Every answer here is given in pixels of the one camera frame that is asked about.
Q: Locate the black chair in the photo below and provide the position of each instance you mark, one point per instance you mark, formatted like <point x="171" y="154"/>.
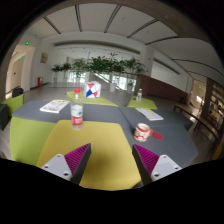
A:
<point x="17" y="92"/>

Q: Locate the long wooden bench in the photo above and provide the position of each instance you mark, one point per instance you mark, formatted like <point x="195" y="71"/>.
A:
<point x="196" y="118"/>

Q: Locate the framed wall picture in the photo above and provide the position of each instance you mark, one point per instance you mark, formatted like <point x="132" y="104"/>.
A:
<point x="44" y="58"/>

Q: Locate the small clear water bottle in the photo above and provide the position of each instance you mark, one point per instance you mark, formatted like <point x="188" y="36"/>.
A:
<point x="139" y="96"/>

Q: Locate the wooden shelf unit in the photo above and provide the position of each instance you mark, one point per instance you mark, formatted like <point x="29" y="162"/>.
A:
<point x="216" y="106"/>

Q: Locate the green exit sign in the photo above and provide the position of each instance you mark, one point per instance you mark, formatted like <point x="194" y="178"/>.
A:
<point x="27" y="43"/>

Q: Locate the dark grey chair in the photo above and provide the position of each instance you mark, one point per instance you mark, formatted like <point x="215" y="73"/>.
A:
<point x="3" y="116"/>

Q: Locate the flat round red coaster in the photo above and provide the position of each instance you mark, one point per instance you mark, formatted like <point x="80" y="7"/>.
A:
<point x="158" y="136"/>

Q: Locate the clear red-capped water bottle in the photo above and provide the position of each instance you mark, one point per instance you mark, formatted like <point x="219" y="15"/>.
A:
<point x="77" y="113"/>

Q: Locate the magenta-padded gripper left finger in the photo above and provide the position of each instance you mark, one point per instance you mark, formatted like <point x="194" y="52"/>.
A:
<point x="71" y="160"/>

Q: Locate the white cube with coloured triangles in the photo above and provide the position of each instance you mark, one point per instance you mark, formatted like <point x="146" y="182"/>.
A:
<point x="92" y="90"/>

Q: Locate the row of green potted plants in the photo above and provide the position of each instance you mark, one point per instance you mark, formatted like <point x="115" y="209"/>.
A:
<point x="100" y="65"/>

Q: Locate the red and white mug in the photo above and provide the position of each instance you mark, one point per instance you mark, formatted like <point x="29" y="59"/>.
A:
<point x="142" y="132"/>

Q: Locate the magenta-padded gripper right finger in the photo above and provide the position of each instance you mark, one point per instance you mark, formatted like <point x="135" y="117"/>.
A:
<point x="151" y="161"/>

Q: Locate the white printed magazine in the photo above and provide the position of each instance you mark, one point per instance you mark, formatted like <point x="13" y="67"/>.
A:
<point x="54" y="106"/>

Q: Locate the red fire extinguisher box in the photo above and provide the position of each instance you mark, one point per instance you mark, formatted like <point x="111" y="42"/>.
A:
<point x="40" y="82"/>

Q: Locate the lime green chair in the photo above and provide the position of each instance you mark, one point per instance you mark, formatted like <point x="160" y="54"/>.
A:
<point x="14" y="104"/>

